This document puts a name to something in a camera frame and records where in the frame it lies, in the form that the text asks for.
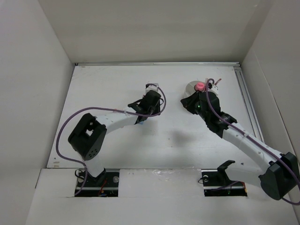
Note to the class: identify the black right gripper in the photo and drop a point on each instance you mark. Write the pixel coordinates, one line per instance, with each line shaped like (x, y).
(189, 101)

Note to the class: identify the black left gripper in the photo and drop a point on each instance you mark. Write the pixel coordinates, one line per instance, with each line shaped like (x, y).
(156, 111)

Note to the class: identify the pink highlighter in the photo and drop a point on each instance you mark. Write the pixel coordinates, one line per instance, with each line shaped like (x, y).
(200, 86)

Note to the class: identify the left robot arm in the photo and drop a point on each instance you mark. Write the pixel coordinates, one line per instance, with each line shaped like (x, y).
(88, 135)

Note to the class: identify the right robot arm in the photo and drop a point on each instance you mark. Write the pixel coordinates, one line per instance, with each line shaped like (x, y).
(275, 172)

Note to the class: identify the white round divided container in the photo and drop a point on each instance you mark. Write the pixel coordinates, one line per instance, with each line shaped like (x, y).
(190, 88)

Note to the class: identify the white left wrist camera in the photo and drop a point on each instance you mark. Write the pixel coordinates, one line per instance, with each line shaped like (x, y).
(151, 86)

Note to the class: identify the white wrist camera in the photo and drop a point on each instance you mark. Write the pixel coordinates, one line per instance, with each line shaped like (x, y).
(151, 86)
(214, 89)

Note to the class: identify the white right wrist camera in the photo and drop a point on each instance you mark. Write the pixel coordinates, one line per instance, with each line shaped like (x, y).
(214, 89)

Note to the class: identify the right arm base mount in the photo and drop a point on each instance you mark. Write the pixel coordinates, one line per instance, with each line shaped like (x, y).
(217, 184)

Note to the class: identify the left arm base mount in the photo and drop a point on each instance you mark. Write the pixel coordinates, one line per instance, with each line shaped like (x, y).
(107, 186)

